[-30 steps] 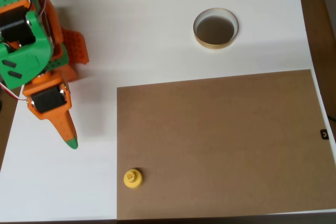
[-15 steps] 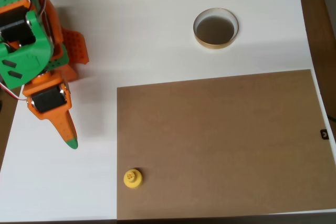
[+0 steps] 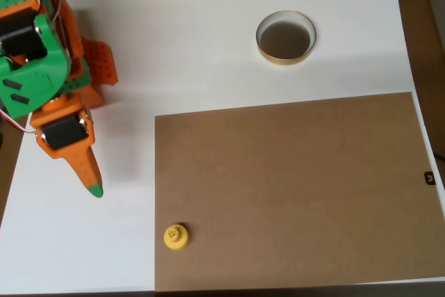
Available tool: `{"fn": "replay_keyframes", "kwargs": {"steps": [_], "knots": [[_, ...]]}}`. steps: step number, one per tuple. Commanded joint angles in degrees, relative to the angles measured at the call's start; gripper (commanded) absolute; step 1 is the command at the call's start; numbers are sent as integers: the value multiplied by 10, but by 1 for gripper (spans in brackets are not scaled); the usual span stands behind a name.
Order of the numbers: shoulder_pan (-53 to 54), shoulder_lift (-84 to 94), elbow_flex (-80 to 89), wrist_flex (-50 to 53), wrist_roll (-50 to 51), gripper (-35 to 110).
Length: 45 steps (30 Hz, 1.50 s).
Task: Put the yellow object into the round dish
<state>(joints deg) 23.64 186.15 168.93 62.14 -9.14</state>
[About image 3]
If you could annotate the small yellow plastic piece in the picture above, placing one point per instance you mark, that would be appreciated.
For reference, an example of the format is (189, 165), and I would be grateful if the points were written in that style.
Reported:
(175, 238)

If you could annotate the green orange robot arm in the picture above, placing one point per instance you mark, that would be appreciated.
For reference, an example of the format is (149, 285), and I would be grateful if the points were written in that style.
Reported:
(38, 74)

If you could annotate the round shallow metal dish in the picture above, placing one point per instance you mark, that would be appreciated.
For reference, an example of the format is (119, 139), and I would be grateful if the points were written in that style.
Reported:
(285, 39)

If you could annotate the orange gripper black servo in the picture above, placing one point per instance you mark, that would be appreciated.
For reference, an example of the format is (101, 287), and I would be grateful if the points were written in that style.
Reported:
(65, 135)

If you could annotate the small black clip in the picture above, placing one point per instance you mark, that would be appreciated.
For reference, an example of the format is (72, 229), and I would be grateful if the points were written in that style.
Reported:
(429, 178)

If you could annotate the brown fibreboard sheet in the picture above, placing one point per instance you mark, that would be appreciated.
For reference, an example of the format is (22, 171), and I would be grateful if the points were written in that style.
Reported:
(295, 189)

